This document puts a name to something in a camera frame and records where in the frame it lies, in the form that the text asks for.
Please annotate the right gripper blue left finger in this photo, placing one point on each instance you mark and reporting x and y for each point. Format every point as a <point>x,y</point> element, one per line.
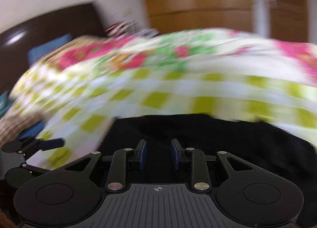
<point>140,154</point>

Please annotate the dark wooden headboard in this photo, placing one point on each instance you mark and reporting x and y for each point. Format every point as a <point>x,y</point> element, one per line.
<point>16,42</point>

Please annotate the red white striped cloth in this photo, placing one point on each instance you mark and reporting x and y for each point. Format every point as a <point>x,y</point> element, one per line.
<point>119,28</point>

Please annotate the wooden wardrobe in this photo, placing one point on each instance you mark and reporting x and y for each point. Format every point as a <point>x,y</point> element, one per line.
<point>279,19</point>

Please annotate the blue folded garment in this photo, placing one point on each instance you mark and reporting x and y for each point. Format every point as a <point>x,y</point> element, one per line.
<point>33,130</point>

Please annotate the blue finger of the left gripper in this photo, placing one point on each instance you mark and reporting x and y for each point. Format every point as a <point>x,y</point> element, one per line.
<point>51,144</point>

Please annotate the blue pillow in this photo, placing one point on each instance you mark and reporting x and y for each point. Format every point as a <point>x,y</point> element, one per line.
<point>35,53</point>

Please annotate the checkered floral bed quilt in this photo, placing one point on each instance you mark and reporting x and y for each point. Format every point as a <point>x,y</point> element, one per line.
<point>81,87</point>

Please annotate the beige striped folded garment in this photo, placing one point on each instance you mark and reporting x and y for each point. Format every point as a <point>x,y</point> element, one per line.
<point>13,125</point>

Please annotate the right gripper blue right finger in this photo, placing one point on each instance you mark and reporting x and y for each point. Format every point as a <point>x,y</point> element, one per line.
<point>177,153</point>

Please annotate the black knit sweater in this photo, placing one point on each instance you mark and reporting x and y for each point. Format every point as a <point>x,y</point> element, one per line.
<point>259,143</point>

